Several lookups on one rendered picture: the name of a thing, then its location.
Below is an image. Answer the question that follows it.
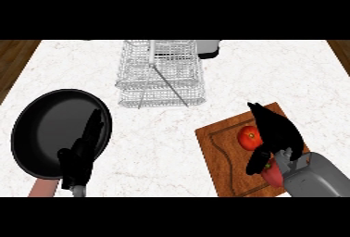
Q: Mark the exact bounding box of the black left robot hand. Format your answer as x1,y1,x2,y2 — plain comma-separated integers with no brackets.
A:
55,108,104,191

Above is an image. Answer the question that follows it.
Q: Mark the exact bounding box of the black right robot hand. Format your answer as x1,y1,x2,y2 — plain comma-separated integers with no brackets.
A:
245,102,305,176

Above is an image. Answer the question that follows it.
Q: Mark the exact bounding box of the red tomato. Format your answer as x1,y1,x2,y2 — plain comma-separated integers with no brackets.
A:
236,125,264,152

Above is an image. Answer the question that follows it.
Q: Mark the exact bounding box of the brown wooden cutting board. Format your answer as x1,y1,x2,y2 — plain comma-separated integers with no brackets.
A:
193,102,311,198

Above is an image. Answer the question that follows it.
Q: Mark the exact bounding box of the black frying pan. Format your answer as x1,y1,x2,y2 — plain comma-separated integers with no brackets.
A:
8,88,113,198

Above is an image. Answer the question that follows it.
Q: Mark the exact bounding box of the red bell pepper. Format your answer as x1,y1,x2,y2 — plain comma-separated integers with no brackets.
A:
259,157,284,189

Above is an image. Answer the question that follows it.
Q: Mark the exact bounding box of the grey and black appliance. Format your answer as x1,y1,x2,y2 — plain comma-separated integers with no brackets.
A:
193,40,222,60

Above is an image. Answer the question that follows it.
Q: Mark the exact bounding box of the white wire tiered basket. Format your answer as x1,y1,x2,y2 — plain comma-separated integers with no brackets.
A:
113,40,208,109

